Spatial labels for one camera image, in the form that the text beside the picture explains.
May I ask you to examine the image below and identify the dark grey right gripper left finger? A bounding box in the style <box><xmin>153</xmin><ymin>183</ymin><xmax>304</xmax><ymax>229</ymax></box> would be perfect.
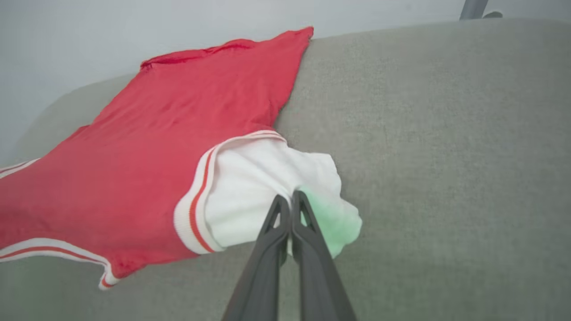
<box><xmin>222</xmin><ymin>194</ymin><xmax>292</xmax><ymax>321</ymax></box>

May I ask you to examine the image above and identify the grey metal pole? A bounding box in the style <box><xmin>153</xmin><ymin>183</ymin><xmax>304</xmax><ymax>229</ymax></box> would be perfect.
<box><xmin>459</xmin><ymin>0</ymin><xmax>504</xmax><ymax>21</ymax></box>

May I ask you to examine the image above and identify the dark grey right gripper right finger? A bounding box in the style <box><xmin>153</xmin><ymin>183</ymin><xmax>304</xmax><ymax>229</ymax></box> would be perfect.
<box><xmin>291</xmin><ymin>190</ymin><xmax>357</xmax><ymax>321</ymax></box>

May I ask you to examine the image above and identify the grey fabric sofa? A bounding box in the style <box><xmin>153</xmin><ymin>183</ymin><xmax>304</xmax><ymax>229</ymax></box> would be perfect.
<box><xmin>0</xmin><ymin>18</ymin><xmax>571</xmax><ymax>321</ymax></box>

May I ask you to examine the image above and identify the red and white shirt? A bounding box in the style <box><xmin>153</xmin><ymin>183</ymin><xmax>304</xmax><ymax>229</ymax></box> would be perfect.
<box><xmin>0</xmin><ymin>26</ymin><xmax>363</xmax><ymax>291</ymax></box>

